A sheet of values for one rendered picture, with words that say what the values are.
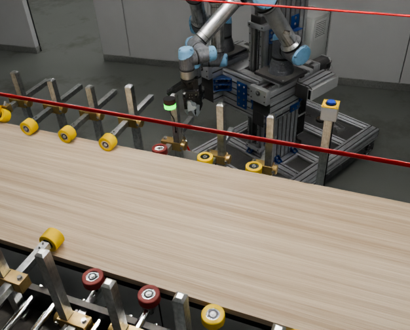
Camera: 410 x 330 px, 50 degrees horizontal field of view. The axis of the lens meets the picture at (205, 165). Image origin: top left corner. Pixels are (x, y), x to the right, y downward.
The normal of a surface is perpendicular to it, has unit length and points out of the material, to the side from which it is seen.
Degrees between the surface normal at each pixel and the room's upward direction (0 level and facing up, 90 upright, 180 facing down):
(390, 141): 0
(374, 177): 0
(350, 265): 0
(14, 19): 90
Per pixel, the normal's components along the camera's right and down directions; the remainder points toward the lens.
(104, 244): -0.04, -0.80
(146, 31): -0.31, 0.58
